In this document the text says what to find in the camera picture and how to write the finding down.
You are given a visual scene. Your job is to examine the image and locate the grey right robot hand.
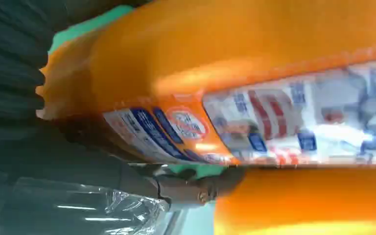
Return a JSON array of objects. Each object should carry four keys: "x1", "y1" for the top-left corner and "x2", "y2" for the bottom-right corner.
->
[{"x1": 0, "y1": 118, "x2": 245, "y2": 235}]

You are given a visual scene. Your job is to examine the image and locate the green table mat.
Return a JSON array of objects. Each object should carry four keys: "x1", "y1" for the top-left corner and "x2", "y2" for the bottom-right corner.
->
[{"x1": 47, "y1": 4, "x2": 228, "y2": 235}]

